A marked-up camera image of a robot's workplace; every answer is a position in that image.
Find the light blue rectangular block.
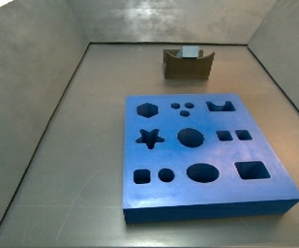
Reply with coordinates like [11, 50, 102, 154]
[176, 46, 199, 59]

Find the blue foam shape board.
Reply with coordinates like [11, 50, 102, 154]
[122, 94, 299, 224]

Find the black curved fixture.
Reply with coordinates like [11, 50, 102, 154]
[163, 49, 215, 79]

